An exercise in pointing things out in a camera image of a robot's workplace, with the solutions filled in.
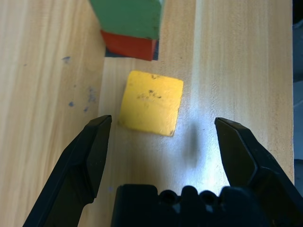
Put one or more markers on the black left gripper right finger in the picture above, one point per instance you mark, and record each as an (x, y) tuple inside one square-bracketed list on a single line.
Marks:
[(255, 170)]

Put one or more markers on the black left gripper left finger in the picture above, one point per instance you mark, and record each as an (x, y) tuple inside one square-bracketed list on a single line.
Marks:
[(71, 177)]

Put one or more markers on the yellow wooden block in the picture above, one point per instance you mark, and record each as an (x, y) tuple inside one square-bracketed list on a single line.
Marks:
[(151, 104)]

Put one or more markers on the red wooden block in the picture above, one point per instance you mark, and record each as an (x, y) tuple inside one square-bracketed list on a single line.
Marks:
[(127, 47)]

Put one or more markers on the green wooden block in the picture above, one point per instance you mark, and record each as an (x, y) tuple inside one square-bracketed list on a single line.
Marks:
[(127, 16)]

